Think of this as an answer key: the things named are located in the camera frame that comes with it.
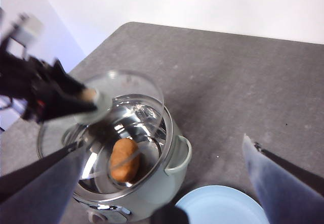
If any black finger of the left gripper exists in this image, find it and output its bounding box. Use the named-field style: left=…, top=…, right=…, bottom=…
left=47, top=58, right=87, bottom=98
left=37, top=94, right=99, bottom=123

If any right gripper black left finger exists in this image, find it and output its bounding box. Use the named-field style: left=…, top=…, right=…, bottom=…
left=0, top=140, right=86, bottom=224

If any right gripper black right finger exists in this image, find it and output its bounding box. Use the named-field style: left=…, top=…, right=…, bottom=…
left=242, top=133, right=324, bottom=224

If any glass lid with green knob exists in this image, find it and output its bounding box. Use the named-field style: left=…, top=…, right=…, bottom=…
left=36, top=69, right=166, bottom=192

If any brown potato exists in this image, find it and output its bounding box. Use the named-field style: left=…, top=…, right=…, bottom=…
left=109, top=138, right=141, bottom=184

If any light blue round plate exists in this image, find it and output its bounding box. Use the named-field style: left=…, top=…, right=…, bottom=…
left=174, top=185, right=270, bottom=224

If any pale green electric steamer pot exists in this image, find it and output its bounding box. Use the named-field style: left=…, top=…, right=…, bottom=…
left=36, top=95, right=193, bottom=224

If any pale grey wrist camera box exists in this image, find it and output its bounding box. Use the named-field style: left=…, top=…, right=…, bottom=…
left=14, top=13, right=45, bottom=44

